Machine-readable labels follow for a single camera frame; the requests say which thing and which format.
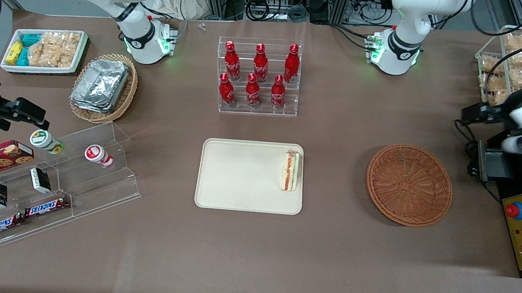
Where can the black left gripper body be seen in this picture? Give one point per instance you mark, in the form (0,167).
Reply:
(500,109)

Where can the triangular sandwich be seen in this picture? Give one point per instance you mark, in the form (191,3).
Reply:
(290,172)

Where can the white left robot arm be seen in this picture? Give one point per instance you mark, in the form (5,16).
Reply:
(401,50)

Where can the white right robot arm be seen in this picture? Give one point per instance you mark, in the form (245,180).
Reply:
(134,38)

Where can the white rectangular snack tray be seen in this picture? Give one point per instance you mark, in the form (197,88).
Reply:
(81,55)

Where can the round brown wicker basket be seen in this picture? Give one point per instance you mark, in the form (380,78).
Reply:
(409,186)

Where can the oval light wicker basket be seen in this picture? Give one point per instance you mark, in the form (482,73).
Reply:
(130,89)

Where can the cream plastic tray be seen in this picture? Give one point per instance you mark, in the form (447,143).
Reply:
(240,175)

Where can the green cap yogurt drink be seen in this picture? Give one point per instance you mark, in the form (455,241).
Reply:
(45,141)

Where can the teal snack pack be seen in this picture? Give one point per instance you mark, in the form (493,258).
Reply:
(31,40)
(23,57)

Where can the yellow snack pack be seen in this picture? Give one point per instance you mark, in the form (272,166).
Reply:
(14,52)

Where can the large clear rice cracker bag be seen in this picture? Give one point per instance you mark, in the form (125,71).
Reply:
(54,48)

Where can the black countertop appliance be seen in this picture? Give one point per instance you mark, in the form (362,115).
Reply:
(519,176)

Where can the stack of foil trays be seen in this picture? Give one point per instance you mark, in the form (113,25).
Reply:
(100,85)

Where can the red cap yogurt drink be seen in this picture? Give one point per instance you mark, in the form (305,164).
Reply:
(97,154)

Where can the clear acrylic stepped shelf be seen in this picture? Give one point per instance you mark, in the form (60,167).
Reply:
(99,185)

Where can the red emergency stop button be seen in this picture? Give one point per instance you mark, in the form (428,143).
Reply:
(515,210)

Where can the clear acrylic bottle rack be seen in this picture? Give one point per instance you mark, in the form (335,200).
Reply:
(292,107)

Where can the red cola bottle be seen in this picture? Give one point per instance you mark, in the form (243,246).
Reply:
(277,93)
(260,65)
(252,92)
(226,91)
(231,62)
(291,65)

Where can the small grey connector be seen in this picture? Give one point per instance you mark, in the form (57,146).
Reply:
(202,26)

